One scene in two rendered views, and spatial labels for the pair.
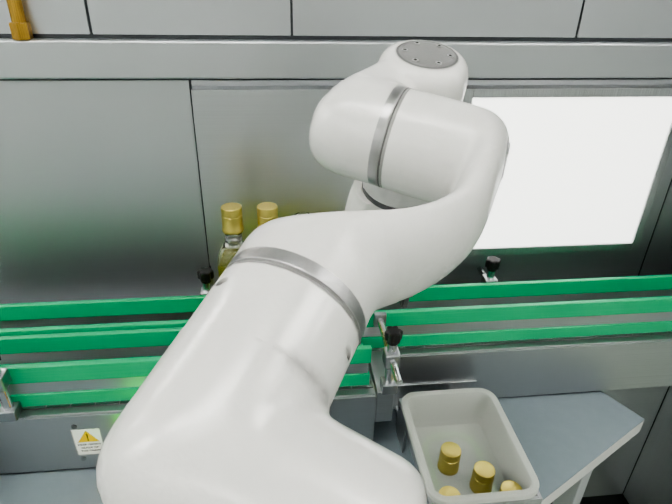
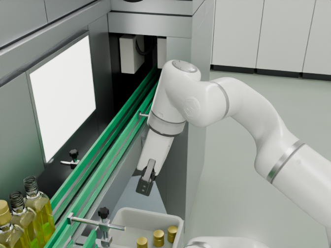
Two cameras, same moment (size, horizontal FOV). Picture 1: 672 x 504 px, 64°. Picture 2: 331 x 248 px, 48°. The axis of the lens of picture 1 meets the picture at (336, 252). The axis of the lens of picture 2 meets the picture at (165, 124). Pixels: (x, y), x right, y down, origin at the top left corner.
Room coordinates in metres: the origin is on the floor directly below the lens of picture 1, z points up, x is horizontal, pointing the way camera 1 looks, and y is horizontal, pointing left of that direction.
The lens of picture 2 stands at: (0.25, 0.56, 1.71)
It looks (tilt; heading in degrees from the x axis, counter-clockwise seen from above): 30 degrees down; 291
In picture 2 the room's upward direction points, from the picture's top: straight up
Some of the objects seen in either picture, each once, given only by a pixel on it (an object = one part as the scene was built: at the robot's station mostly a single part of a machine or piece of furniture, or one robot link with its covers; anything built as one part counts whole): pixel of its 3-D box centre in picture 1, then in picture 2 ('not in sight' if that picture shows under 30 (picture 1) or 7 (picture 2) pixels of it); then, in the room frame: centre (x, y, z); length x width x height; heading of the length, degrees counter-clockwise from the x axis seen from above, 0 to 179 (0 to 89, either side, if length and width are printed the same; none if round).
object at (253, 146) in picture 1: (440, 177); (28, 126); (0.98, -0.20, 1.15); 0.90 x 0.03 x 0.34; 97
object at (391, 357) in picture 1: (388, 351); (97, 225); (0.70, -0.09, 0.95); 0.17 x 0.03 x 0.12; 7
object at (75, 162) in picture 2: (484, 282); (70, 166); (0.93, -0.30, 0.94); 0.07 x 0.04 x 0.13; 7
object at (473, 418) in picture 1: (461, 456); (144, 239); (0.62, -0.22, 0.80); 0.22 x 0.17 x 0.09; 7
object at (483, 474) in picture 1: (482, 478); (158, 238); (0.58, -0.25, 0.79); 0.04 x 0.04 x 0.04
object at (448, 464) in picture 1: (449, 458); (142, 245); (0.62, -0.20, 0.79); 0.04 x 0.04 x 0.04
